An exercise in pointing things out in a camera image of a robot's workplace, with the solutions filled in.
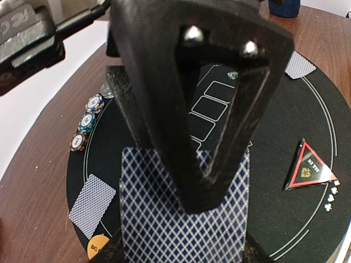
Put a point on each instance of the round black poker mat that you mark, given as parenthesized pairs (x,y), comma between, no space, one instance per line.
(305,224)

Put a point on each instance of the dark blue mug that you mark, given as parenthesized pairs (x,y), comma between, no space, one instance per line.
(285,9)

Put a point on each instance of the playing card seat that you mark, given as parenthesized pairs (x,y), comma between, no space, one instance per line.
(91,204)

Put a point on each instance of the single playing card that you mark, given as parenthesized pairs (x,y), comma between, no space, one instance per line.
(298,66)

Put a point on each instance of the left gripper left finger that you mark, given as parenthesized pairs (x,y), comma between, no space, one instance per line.
(112,252)

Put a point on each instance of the blue playing card deck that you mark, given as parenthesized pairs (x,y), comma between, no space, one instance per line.
(156,229)

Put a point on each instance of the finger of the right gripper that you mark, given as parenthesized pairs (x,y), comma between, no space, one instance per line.
(234,34)
(146,34)

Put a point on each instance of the clear acrylic dealer button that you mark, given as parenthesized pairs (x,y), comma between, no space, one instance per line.
(106,91)

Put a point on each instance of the red triangle marker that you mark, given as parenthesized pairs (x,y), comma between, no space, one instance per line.
(307,169)

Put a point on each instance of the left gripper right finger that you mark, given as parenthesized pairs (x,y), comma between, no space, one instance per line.
(254,253)

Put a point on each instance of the green chip top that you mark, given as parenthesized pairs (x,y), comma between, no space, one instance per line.
(87,123)

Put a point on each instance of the blue white chip top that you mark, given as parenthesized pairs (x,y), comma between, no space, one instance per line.
(95,104)

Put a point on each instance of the orange round blind button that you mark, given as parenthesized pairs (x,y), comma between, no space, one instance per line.
(95,245)

